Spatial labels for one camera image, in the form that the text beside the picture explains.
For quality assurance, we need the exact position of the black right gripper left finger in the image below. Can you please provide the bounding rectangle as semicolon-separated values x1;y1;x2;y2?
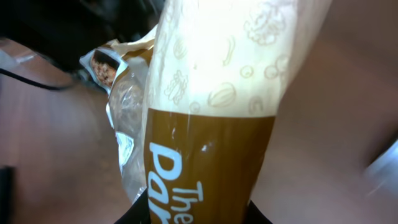
114;190;151;224

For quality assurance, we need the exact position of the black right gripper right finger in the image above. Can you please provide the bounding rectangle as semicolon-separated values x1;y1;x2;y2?
247;201;272;224

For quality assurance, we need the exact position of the brown white snack bag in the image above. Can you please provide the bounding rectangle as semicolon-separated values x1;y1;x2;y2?
80;0;331;223

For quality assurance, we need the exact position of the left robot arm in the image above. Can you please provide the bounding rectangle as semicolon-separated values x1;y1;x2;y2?
1;0;165;71

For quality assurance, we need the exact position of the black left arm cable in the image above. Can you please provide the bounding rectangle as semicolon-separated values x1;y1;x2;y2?
0;67;81;92

